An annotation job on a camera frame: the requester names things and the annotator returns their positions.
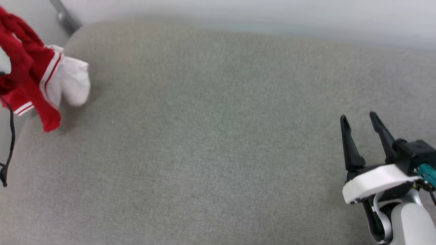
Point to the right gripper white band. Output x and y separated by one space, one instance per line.
374 180

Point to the red white-trimmed shirt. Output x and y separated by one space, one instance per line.
30 68

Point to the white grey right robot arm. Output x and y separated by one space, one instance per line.
412 224

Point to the grey fabric sofa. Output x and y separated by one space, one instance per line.
204 136

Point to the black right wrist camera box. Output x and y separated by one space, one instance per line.
414 153

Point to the grey metal bracket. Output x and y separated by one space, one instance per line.
66 18

